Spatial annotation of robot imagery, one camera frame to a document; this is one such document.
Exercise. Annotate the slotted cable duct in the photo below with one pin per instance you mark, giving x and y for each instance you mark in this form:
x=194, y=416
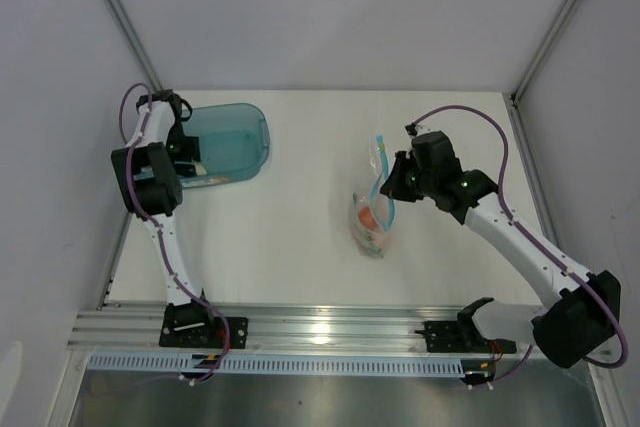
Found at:
x=278, y=364

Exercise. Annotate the white toy egg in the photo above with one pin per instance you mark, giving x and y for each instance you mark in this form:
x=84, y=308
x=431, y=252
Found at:
x=199, y=169

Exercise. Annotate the left frame post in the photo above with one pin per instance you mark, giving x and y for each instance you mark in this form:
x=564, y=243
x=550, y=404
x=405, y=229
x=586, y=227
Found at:
x=133, y=41

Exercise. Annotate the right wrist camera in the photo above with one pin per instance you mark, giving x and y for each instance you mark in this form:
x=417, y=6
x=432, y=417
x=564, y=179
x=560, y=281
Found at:
x=415, y=129

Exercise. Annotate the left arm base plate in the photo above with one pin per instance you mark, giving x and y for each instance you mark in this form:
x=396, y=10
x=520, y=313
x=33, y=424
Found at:
x=192, y=326

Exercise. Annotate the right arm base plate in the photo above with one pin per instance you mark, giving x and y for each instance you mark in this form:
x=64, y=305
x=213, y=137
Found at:
x=457, y=337

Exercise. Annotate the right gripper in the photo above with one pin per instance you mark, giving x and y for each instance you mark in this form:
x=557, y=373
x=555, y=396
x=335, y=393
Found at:
x=400, y=165

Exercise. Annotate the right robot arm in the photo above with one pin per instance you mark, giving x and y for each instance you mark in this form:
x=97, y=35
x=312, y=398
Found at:
x=577, y=311

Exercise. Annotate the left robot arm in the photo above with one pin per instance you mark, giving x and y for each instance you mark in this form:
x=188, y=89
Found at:
x=146, y=169

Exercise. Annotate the clear zip top bag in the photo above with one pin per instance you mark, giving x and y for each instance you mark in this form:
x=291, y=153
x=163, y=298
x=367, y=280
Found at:
x=370, y=169

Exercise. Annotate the aluminium mounting rail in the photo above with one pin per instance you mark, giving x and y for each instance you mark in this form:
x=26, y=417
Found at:
x=273, y=329

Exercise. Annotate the right frame post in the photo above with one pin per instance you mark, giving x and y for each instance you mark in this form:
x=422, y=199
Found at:
x=553, y=34

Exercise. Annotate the green toy pepper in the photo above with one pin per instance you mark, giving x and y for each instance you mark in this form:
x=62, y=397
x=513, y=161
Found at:
x=368, y=243

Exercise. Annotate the teal plastic tub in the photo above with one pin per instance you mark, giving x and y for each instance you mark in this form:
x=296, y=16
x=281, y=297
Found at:
x=234, y=144

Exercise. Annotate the frame post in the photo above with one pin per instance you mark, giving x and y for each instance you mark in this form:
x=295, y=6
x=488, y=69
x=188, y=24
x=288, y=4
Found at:
x=133, y=41
x=553, y=34

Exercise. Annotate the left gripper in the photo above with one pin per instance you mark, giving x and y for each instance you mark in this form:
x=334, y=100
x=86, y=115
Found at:
x=192, y=153

